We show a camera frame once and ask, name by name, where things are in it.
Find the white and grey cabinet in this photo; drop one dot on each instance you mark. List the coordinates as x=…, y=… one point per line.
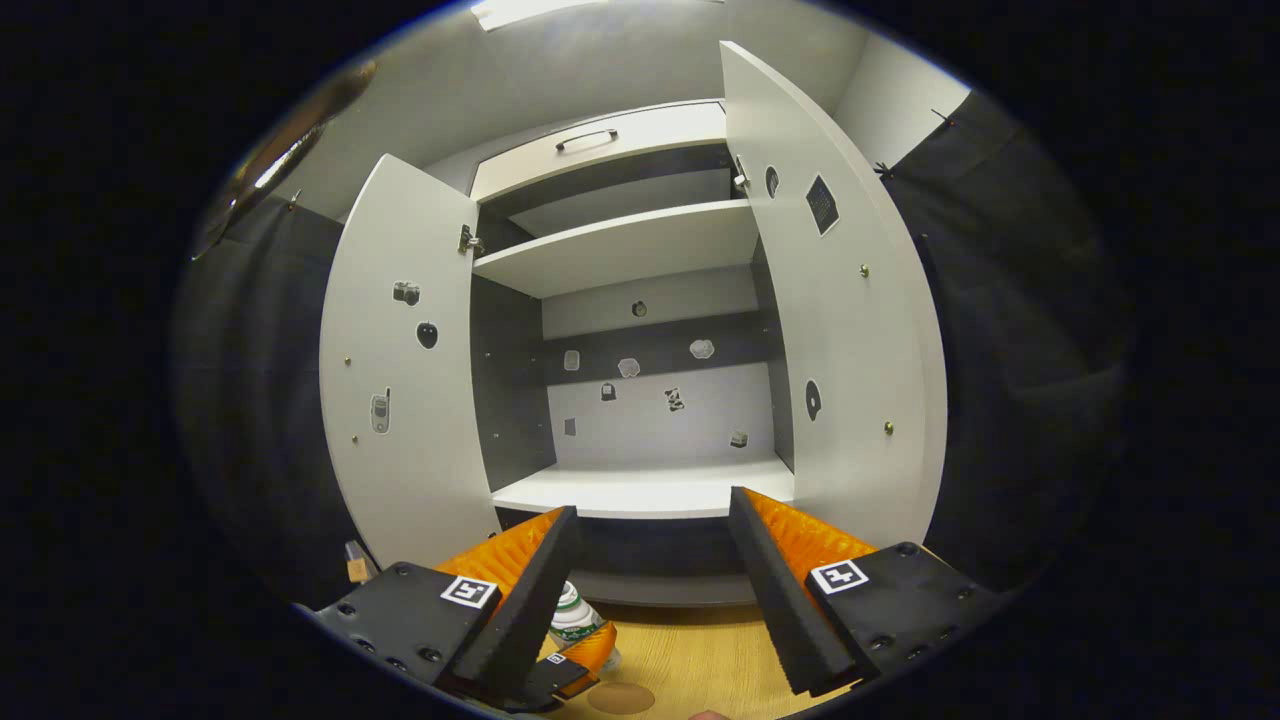
x=700, y=420

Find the white door with camera sticker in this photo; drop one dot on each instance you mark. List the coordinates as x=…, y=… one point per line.
x=430, y=400

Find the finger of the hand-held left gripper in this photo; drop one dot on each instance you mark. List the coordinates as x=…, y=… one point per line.
x=560, y=680

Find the metal door hinge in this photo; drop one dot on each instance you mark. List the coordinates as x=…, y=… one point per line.
x=468, y=240
x=740, y=176

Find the white bottle with green label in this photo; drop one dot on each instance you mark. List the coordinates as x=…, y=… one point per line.
x=572, y=620

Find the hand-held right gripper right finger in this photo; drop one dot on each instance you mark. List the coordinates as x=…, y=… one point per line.
x=775, y=600

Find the white cabinet shelf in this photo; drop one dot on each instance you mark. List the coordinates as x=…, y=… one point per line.
x=620, y=250

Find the round brown coaster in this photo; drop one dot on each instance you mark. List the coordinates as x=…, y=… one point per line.
x=625, y=698

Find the white door with headphones sticker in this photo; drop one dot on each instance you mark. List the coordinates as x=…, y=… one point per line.
x=850, y=330

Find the white cabinet drawer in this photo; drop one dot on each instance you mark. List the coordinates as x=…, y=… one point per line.
x=680, y=130

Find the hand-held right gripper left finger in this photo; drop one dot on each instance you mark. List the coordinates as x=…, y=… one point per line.
x=520, y=620

